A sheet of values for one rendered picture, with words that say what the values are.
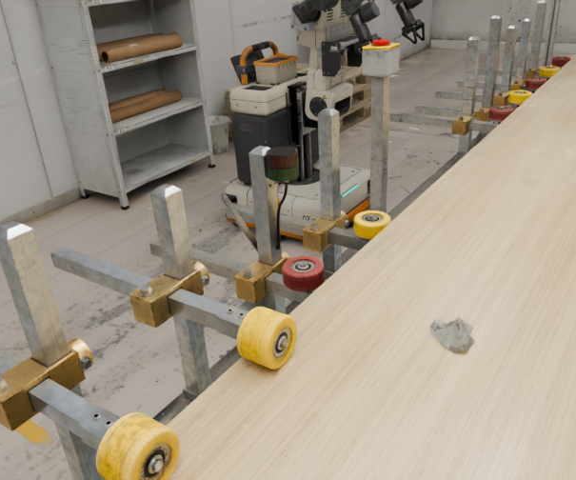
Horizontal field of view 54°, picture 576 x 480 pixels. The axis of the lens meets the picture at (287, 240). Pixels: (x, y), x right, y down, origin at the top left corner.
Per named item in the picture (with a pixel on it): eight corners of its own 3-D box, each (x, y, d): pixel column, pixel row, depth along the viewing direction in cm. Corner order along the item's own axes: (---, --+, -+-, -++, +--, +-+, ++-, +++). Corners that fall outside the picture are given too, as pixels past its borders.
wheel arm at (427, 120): (388, 123, 221) (389, 112, 219) (392, 121, 223) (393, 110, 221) (503, 136, 198) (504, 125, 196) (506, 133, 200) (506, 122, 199)
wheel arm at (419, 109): (414, 114, 240) (414, 105, 238) (417, 112, 243) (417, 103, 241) (520, 126, 217) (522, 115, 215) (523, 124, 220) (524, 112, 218)
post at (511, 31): (494, 138, 254) (506, 26, 232) (496, 136, 257) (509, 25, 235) (502, 139, 252) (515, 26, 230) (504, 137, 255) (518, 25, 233)
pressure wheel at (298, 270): (277, 317, 111) (273, 267, 106) (299, 298, 117) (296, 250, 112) (311, 330, 107) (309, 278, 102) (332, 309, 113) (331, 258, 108)
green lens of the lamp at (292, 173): (261, 178, 105) (260, 167, 104) (279, 168, 110) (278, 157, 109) (288, 183, 102) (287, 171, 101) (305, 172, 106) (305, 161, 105)
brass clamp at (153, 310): (131, 319, 92) (126, 292, 90) (188, 281, 102) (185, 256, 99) (158, 330, 89) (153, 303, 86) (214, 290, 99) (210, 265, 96)
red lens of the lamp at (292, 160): (260, 165, 104) (259, 154, 103) (278, 155, 108) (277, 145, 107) (287, 170, 101) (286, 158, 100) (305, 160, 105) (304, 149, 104)
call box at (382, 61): (361, 78, 141) (361, 46, 137) (374, 73, 146) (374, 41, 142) (387, 80, 137) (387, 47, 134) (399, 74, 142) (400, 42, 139)
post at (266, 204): (267, 351, 128) (248, 149, 106) (275, 344, 130) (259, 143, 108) (279, 357, 126) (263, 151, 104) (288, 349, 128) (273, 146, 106)
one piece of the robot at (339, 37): (314, 75, 275) (312, 29, 265) (342, 65, 295) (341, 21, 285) (343, 77, 267) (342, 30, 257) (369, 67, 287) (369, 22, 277)
